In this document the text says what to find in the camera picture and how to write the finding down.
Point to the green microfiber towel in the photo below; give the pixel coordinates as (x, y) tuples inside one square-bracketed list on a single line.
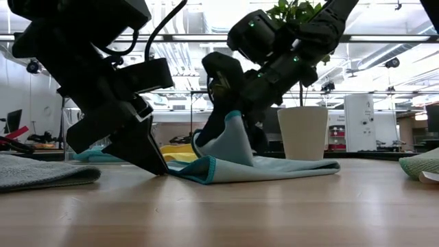
[(418, 163)]

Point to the red angled bar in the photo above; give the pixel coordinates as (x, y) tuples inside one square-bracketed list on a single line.
[(19, 132)]

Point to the grey microfiber towel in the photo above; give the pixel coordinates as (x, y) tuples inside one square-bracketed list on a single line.
[(41, 171)]

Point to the light blue microfiber towel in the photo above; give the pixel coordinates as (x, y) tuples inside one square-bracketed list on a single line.
[(274, 169)]

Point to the white plant pot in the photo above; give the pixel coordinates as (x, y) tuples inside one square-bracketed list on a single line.
[(302, 133)]

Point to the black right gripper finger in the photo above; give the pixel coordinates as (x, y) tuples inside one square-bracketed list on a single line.
[(212, 130), (257, 137)]

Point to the red storage drawers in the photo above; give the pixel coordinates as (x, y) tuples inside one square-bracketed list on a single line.
[(337, 132)]

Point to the green leafy plant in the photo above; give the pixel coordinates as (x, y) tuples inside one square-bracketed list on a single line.
[(291, 10)]

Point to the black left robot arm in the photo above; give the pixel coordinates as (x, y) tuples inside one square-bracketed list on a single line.
[(68, 20)]

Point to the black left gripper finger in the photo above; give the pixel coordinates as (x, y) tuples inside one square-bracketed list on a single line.
[(137, 151)]

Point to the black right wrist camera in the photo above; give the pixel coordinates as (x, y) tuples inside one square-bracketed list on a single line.
[(223, 75)]

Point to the yellow microfiber towel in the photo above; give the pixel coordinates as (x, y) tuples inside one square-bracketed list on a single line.
[(178, 152)]

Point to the white tall appliance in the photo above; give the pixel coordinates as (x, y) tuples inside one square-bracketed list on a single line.
[(358, 116)]

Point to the black background monitor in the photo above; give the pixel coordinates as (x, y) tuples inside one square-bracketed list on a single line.
[(14, 120)]

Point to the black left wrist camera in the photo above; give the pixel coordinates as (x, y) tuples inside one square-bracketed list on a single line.
[(147, 75)]

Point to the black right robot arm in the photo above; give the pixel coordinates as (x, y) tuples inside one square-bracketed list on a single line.
[(319, 31)]

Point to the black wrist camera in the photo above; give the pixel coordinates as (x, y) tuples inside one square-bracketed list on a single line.
[(147, 75), (223, 75)]

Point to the black background robot arm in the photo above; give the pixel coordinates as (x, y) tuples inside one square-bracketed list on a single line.
[(180, 140)]

